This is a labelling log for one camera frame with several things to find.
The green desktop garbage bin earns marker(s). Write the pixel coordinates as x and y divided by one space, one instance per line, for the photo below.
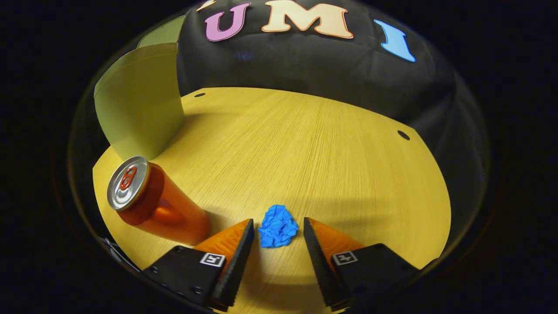
139 100

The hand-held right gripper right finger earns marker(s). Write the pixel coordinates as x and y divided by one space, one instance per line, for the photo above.
320 261

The blue paper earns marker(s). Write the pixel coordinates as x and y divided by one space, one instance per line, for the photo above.
278 226

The black backdrop cloth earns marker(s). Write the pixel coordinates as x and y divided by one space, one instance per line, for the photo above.
314 74

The orange pop can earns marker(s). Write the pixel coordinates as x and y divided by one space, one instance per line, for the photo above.
170 209

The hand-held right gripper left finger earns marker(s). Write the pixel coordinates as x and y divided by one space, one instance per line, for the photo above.
237 261

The wooden desktop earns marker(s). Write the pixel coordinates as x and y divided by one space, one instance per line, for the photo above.
305 152

